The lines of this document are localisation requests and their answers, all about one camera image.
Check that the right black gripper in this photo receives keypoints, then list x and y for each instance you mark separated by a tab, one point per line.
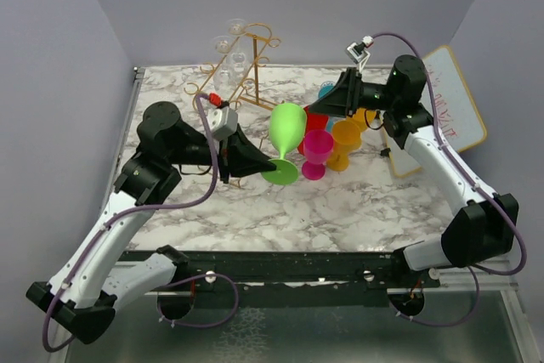
343	99

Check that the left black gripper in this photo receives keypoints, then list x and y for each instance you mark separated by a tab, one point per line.
239	157

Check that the blue wine glass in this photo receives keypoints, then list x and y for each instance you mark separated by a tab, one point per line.
330	120

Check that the orange wine glass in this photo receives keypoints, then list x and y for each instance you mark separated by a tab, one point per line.
347	138
362	118

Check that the red wine glass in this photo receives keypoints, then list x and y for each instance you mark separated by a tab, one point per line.
313	122

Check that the pink wine glass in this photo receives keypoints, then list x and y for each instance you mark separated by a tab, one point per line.
317	148

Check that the green wine glass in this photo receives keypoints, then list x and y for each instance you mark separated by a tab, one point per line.
287	126

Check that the clear wine glass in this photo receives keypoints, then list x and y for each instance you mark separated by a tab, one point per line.
223	45
241	57

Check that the gold wire glass rack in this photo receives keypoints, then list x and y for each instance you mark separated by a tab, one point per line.
247	91

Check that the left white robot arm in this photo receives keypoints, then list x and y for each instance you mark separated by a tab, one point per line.
84	297

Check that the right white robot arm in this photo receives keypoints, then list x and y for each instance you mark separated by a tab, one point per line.
483	222

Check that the blue white round jar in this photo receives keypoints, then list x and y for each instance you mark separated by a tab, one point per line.
328	82

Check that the yellow framed whiteboard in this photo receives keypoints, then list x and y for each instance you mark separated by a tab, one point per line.
458	115

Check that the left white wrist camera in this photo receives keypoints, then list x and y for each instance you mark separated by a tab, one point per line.
223	121

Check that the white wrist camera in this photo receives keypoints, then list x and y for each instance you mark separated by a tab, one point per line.
359	52
223	121

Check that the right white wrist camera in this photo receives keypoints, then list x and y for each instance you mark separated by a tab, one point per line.
359	52

